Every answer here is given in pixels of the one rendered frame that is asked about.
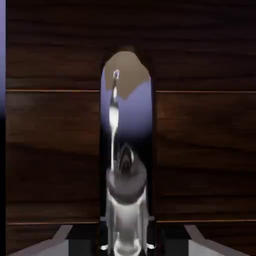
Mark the dark wood cabinet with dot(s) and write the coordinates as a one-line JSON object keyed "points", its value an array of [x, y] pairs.
{"points": [[60, 40]]}

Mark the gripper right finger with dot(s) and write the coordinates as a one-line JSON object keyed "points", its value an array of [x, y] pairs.
{"points": [[172, 243]]}

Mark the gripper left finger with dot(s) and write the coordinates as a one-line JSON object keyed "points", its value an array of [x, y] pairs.
{"points": [[84, 243]]}

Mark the dark wood cabinet door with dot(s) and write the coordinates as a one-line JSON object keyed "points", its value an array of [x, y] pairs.
{"points": [[50, 152]]}

